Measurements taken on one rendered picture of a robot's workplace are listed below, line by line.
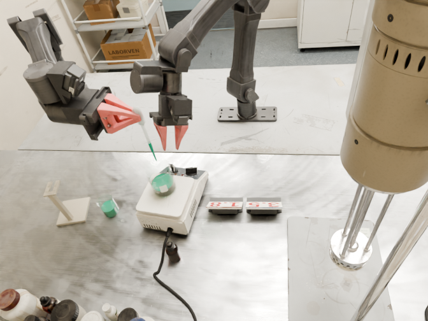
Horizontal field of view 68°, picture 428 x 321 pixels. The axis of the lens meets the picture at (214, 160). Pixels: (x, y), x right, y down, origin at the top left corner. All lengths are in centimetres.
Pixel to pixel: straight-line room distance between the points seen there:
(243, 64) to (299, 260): 55
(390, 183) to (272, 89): 87
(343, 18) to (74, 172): 260
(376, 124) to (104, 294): 67
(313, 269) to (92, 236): 56
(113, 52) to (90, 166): 210
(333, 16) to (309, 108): 205
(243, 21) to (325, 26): 226
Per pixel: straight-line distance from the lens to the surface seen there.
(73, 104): 69
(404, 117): 34
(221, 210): 83
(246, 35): 93
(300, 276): 76
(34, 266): 96
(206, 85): 128
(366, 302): 52
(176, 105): 74
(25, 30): 93
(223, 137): 103
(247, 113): 106
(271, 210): 82
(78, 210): 98
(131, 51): 303
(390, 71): 32
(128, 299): 80
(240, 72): 97
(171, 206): 78
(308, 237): 80
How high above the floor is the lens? 160
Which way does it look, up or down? 47 degrees down
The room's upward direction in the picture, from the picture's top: 11 degrees counter-clockwise
